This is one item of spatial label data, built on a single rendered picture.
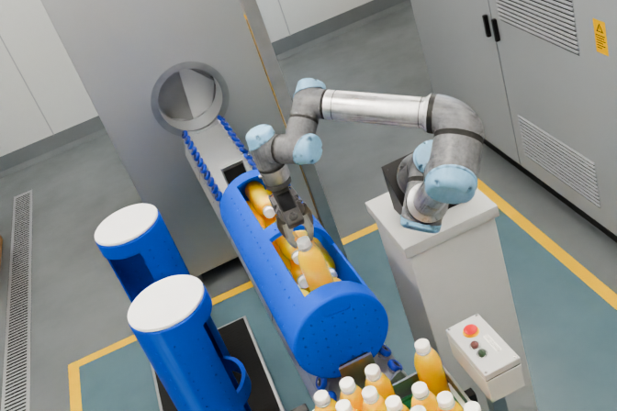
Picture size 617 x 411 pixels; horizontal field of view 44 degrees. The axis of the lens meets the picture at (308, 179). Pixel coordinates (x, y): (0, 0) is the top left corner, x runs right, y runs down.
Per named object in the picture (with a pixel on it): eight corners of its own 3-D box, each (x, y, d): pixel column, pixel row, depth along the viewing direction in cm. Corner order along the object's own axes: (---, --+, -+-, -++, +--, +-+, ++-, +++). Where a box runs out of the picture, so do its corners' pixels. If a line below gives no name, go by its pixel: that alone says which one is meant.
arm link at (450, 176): (443, 191, 228) (489, 134, 176) (435, 240, 225) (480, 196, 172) (404, 183, 229) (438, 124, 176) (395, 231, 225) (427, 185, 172)
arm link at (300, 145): (313, 116, 188) (277, 116, 195) (304, 159, 186) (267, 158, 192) (330, 127, 195) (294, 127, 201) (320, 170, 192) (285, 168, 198)
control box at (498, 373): (484, 338, 210) (477, 311, 205) (526, 385, 193) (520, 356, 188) (453, 356, 209) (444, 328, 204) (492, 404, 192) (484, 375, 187)
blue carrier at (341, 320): (299, 222, 299) (284, 158, 286) (396, 357, 224) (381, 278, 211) (229, 247, 293) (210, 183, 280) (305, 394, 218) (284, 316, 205)
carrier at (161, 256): (182, 354, 378) (169, 399, 354) (106, 213, 335) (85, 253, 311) (236, 344, 372) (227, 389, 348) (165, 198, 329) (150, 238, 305)
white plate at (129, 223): (105, 211, 334) (106, 213, 334) (85, 249, 310) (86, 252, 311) (163, 197, 328) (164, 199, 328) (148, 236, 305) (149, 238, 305)
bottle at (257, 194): (242, 183, 282) (256, 205, 266) (261, 178, 284) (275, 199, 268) (246, 201, 285) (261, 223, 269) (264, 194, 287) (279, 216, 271)
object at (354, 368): (379, 379, 220) (368, 348, 214) (383, 384, 218) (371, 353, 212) (348, 395, 218) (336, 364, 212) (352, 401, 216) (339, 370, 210)
